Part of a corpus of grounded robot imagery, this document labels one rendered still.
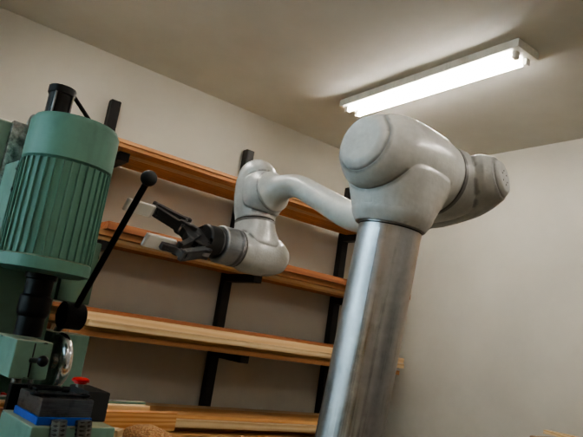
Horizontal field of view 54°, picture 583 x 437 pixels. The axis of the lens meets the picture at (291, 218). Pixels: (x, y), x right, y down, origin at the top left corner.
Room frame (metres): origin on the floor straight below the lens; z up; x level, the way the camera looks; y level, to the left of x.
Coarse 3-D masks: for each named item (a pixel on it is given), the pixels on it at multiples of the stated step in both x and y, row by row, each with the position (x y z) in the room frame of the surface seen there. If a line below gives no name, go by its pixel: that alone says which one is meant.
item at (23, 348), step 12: (0, 336) 1.15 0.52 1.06; (12, 336) 1.13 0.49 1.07; (24, 336) 1.18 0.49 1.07; (0, 348) 1.14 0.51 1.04; (12, 348) 1.10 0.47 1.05; (24, 348) 1.10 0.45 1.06; (36, 348) 1.12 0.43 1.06; (48, 348) 1.13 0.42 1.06; (0, 360) 1.13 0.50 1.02; (12, 360) 1.09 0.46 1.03; (24, 360) 1.11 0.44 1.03; (0, 372) 1.12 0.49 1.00; (12, 372) 1.09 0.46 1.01; (24, 372) 1.11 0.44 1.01; (36, 372) 1.12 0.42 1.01
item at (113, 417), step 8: (112, 416) 1.29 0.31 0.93; (120, 416) 1.30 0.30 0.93; (128, 416) 1.31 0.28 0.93; (136, 416) 1.33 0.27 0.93; (144, 416) 1.34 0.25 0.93; (152, 416) 1.35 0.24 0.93; (160, 416) 1.37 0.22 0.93; (168, 416) 1.38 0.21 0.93; (176, 416) 1.40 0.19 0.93; (112, 424) 1.29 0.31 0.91; (120, 424) 1.30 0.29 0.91; (128, 424) 1.32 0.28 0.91; (136, 424) 1.33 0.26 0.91; (152, 424) 1.35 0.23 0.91; (160, 424) 1.37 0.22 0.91; (168, 424) 1.38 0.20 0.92
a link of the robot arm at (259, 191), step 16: (256, 160) 1.41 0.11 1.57; (240, 176) 1.40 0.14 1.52; (256, 176) 1.37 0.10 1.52; (272, 176) 1.36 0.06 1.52; (288, 176) 1.31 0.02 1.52; (304, 176) 1.30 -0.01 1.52; (240, 192) 1.39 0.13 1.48; (256, 192) 1.35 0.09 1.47; (272, 192) 1.34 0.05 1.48; (288, 192) 1.32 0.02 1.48; (304, 192) 1.26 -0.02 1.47; (320, 192) 1.22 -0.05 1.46; (336, 192) 1.22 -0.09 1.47; (240, 208) 1.39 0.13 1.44; (256, 208) 1.37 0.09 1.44; (272, 208) 1.37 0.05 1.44; (320, 208) 1.22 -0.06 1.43; (336, 208) 1.18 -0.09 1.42; (336, 224) 1.20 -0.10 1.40; (352, 224) 1.15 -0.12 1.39
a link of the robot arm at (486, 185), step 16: (464, 160) 0.90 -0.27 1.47; (480, 160) 0.92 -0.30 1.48; (496, 160) 0.93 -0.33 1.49; (480, 176) 0.91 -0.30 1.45; (496, 176) 0.91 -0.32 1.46; (464, 192) 0.91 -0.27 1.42; (480, 192) 0.92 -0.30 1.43; (496, 192) 0.92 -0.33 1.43; (448, 208) 0.92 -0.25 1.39; (464, 208) 0.94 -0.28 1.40; (480, 208) 0.95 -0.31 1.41; (448, 224) 1.01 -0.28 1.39
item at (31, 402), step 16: (80, 384) 1.05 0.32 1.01; (32, 400) 0.96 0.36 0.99; (48, 400) 0.94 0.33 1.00; (64, 400) 0.96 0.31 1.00; (80, 400) 0.98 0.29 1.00; (96, 400) 1.03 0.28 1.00; (32, 416) 0.95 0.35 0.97; (48, 416) 0.95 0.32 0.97; (64, 416) 0.96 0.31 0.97; (80, 416) 0.98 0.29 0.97; (96, 416) 1.03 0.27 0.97
